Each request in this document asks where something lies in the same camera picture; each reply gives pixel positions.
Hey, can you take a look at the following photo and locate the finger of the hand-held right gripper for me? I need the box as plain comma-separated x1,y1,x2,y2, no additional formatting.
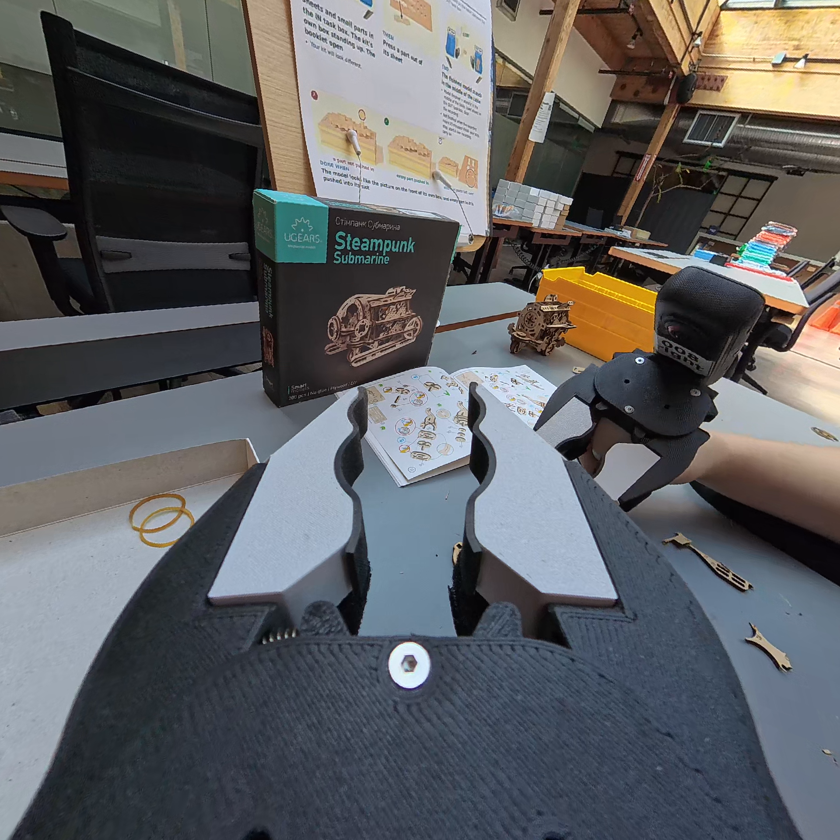
554,390,598,460
598,441,659,503

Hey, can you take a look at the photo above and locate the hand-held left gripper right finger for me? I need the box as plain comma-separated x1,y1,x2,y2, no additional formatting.
453,384,619,635

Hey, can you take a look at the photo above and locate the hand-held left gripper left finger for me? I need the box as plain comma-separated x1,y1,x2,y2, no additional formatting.
209,387,368,632

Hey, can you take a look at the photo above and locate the person's right forearm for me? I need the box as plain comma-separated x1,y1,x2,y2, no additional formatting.
669,427,840,546

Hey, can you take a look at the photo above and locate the partly built wooden model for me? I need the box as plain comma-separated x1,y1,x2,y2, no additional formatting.
508,295,578,358

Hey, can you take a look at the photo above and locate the long wooden model part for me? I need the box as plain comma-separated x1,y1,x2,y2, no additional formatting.
663,533,753,593

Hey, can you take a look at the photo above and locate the forked wooden model part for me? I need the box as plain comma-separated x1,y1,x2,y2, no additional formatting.
746,623,794,673

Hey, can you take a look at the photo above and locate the dark model kit box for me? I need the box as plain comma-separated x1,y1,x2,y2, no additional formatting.
252,189,460,408

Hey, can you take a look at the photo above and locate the person's right hand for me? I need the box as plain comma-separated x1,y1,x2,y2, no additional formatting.
581,420,614,476

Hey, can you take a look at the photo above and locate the yellow rubber band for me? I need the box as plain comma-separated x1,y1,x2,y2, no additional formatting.
129,493,187,534
139,507,196,549

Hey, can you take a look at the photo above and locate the yellow plastic bin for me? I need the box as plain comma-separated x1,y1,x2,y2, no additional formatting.
537,266,659,363

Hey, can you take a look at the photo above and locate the white background table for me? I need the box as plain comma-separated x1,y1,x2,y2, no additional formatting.
609,246,809,315

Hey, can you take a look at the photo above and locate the open instruction booklet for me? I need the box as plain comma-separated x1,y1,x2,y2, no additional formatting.
336,364,572,488

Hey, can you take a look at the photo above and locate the stack of colourful packets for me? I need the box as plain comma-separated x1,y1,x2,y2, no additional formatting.
730,223,799,271

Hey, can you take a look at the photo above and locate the wooden background desk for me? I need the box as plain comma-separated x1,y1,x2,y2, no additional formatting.
453,217,670,293

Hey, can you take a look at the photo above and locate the shallow cardboard tray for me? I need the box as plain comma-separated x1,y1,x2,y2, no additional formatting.
0,438,261,539

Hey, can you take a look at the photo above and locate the thin potted plant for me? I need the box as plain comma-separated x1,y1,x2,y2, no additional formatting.
646,161,700,232

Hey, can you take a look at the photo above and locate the black grid window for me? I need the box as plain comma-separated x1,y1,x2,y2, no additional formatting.
709,174,773,235

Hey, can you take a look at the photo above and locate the stack of white boxes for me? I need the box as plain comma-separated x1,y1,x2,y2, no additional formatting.
492,178,574,230

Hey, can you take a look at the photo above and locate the white paper notice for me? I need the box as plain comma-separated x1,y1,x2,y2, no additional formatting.
528,92,556,144

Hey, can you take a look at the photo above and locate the black mesh office chair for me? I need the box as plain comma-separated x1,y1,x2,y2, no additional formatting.
0,10,271,316

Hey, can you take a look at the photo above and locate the white instruction poster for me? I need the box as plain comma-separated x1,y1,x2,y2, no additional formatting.
289,0,494,240

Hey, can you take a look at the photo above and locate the wooden display board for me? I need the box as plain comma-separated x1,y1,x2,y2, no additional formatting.
241,0,492,253

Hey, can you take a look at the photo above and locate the slim wooden post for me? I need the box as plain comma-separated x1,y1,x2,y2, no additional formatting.
617,101,681,225

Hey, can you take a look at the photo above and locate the wall air vent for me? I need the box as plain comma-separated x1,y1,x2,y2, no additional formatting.
686,112,742,147

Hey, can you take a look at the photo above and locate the grey ventilation duct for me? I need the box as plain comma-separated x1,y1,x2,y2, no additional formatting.
676,108,840,173

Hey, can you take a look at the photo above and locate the thick wooden post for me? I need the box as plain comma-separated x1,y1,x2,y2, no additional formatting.
505,0,582,186

